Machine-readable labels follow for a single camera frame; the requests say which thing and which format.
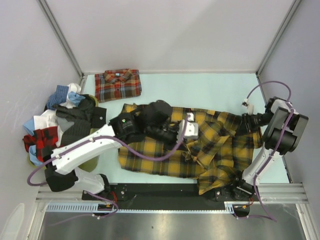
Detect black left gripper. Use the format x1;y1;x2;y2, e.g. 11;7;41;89
145;122;188;153

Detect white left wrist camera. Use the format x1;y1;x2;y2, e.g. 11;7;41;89
177;112;199;140

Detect aluminium right corner post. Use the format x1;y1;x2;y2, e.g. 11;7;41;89
255;0;303;76

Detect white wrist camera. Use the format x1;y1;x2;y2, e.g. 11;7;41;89
177;112;199;140
241;98;255;115

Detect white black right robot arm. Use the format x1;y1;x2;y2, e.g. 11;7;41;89
230;97;309;201

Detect white slotted cable duct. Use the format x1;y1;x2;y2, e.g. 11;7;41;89
46;202;234;214

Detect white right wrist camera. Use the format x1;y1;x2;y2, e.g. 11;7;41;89
241;98;255;115

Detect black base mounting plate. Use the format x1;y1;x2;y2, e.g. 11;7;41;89
98;183;258;211

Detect aluminium corner post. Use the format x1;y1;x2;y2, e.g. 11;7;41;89
36;0;84;79
255;0;303;76

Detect aluminium left corner post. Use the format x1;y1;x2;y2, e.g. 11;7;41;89
36;0;84;79

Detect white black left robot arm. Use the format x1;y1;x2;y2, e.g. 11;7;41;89
44;100;187;200

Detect aluminium frame front rail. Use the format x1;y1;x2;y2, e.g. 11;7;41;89
35;183;309;204

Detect yellow plaid long sleeve shirt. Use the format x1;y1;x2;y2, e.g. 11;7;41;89
118;106;263;195

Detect light blue shirt in bin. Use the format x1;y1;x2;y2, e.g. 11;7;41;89
22;91;85;167

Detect folded red plaid shirt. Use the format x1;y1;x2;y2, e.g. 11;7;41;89
94;68;142;103

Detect blue patterned shirt in bin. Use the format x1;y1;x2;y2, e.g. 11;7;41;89
46;85;69;110

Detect red black buffalo plaid shirt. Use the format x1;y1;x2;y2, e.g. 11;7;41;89
22;126;63;167

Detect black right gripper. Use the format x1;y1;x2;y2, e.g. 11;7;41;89
235;112;274;137

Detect olive green laundry bin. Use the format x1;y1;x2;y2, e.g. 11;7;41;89
26;94;105;175

